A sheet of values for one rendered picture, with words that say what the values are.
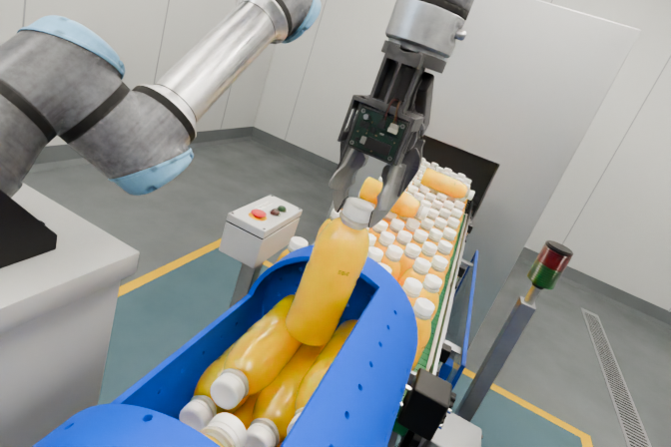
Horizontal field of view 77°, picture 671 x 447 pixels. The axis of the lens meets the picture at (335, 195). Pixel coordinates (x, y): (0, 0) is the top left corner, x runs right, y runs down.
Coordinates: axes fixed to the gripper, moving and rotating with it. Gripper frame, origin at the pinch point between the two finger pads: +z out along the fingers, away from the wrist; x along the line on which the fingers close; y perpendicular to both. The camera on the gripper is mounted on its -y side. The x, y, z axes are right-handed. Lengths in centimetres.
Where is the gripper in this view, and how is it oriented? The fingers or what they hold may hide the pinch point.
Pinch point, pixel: (358, 209)
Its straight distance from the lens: 54.5
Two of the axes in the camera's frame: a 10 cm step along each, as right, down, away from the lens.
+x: 8.8, 4.1, -2.4
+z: -3.2, 8.9, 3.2
